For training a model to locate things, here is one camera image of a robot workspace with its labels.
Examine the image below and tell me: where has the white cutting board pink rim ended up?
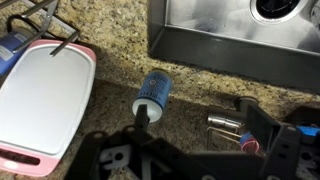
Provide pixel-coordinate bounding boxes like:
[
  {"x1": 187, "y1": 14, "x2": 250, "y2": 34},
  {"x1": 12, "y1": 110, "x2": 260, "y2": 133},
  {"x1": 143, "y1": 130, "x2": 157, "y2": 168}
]
[{"x1": 0, "y1": 39, "x2": 98, "y2": 178}]

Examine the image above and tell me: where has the blue soap pump bottle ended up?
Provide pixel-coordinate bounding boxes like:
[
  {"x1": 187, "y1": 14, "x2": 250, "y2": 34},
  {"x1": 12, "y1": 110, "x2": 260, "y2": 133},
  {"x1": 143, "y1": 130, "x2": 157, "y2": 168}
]
[{"x1": 132, "y1": 68, "x2": 174, "y2": 124}]

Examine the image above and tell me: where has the stainless steel sink basin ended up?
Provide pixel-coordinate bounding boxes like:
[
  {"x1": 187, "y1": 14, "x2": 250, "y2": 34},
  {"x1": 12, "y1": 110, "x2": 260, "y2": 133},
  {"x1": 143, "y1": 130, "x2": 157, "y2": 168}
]
[{"x1": 148, "y1": 0, "x2": 320, "y2": 96}]

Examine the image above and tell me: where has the dark blue bottle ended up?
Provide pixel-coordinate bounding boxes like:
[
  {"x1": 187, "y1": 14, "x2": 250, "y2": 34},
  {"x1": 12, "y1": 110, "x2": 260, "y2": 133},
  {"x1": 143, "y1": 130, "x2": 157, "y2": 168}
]
[{"x1": 0, "y1": 31, "x2": 33, "y2": 78}]

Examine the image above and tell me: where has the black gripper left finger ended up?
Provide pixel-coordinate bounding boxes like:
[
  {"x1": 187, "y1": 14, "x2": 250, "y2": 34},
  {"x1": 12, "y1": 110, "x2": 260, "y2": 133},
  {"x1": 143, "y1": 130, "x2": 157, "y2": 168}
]
[{"x1": 126, "y1": 104, "x2": 158, "y2": 143}]

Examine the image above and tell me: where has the silver tap lever handle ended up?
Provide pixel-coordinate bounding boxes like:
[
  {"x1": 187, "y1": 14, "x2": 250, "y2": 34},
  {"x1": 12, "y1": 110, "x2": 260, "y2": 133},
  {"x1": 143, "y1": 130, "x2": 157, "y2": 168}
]
[{"x1": 207, "y1": 113, "x2": 244, "y2": 130}]

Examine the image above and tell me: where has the metal dish rack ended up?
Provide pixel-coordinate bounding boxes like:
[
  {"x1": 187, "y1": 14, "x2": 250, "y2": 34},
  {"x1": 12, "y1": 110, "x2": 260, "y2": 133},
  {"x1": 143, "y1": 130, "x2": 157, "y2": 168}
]
[{"x1": 0, "y1": 0, "x2": 81, "y2": 58}]

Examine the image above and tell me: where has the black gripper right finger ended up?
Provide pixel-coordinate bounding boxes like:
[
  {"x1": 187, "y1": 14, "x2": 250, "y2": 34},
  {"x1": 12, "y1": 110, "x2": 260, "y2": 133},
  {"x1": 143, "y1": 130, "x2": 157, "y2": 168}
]
[{"x1": 244, "y1": 99, "x2": 303, "y2": 180}]

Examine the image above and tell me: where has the blue sponge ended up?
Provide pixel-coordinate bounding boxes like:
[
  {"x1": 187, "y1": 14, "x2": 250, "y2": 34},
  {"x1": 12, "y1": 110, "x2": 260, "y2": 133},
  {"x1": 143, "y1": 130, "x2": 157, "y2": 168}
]
[{"x1": 295, "y1": 125, "x2": 320, "y2": 138}]

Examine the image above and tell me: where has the black sink drain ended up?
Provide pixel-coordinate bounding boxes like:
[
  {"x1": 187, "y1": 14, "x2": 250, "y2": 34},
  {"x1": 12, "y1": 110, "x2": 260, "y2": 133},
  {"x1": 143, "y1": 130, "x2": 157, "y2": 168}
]
[{"x1": 249, "y1": 0, "x2": 309, "y2": 25}]

